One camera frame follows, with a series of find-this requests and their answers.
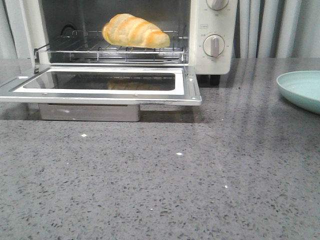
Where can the white Toshiba toaster oven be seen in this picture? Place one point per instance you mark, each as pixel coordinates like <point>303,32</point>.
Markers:
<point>44,20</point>

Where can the metal wire oven rack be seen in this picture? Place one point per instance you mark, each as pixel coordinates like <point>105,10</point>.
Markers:
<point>88,46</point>

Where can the light green plate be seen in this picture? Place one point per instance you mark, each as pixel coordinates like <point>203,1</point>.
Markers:
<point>302,88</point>

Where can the lower oven control knob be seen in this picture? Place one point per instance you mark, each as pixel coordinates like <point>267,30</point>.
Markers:
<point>214,45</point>

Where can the golden bread roll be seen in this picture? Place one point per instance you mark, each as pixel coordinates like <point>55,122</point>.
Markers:
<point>127,30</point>

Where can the glass oven door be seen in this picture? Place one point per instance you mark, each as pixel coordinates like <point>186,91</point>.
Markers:
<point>104,85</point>

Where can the oven control knob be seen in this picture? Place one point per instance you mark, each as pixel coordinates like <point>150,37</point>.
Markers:
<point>217,5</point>
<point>214,45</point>

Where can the upper oven control knob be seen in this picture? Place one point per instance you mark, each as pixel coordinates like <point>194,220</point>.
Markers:
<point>217,5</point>

